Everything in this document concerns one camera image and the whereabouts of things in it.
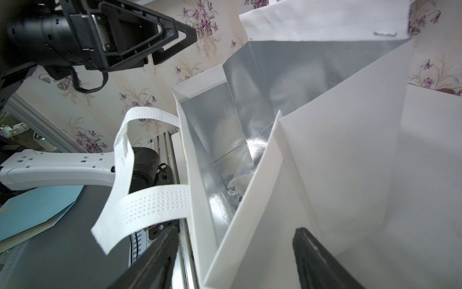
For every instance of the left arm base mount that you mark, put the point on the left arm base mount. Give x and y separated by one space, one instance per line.
148 172

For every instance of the light blue paper sheet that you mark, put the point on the light blue paper sheet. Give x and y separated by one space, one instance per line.
36 207

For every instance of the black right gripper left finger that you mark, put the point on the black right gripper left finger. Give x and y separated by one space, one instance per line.
154 268

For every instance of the white insulated delivery bag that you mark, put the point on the white insulated delivery bag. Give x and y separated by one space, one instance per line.
317 105

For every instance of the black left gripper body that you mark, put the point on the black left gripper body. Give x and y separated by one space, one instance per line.
106 36

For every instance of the clear ice pack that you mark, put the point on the clear ice pack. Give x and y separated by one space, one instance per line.
238 186

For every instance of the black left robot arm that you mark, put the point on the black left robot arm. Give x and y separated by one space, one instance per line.
29 169

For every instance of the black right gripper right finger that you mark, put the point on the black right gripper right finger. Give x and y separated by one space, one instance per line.
317 268

